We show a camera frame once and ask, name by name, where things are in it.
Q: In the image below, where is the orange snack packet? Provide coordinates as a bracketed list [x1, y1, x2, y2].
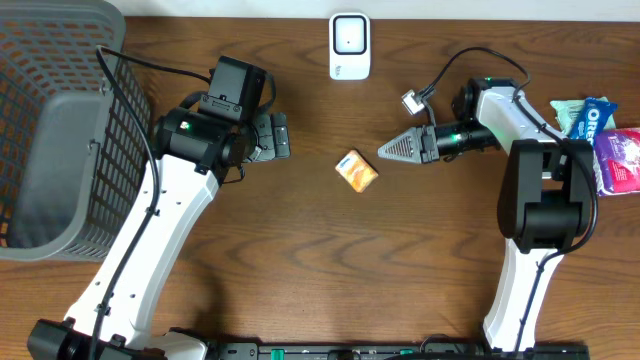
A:
[335, 150, 378, 193]

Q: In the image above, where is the mint green wipes pack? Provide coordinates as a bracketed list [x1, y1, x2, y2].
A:
[550, 98, 587, 138]

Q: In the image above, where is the blue Oreo cookie pack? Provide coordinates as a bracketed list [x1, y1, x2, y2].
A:
[568, 97, 618, 145]

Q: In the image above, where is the purple sanitary pad pack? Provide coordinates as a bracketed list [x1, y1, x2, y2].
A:
[594, 128, 639, 196]

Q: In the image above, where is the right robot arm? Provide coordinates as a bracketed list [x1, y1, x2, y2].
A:
[378, 77, 597, 356]

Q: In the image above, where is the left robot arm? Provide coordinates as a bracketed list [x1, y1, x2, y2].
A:
[27, 107, 290, 360]

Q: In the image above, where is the white barcode scanner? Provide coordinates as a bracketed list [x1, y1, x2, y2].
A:
[328, 12, 372, 81]

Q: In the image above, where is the grey plastic mesh basket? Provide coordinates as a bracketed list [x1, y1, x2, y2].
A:
[1, 1, 151, 261]

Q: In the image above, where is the right black cable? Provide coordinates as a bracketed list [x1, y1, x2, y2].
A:
[419, 46, 600, 360]

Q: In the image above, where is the black cable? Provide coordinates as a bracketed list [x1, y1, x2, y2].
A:
[88, 44, 212, 360]
[419, 46, 600, 360]

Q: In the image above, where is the left black cable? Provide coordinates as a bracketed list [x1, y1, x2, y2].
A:
[88, 44, 212, 360]

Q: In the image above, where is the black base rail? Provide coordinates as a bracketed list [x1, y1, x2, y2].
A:
[205, 339, 591, 360]

